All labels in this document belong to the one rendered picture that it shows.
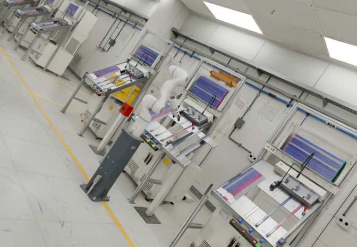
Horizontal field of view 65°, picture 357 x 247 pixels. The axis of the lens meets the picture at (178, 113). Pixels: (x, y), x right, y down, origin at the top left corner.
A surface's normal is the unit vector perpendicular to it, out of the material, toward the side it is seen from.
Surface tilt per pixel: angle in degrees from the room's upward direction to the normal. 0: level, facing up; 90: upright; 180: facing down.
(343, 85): 90
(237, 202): 45
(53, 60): 90
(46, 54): 90
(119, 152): 90
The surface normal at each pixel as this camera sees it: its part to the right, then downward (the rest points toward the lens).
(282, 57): -0.56, -0.33
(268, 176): 0.00, -0.82
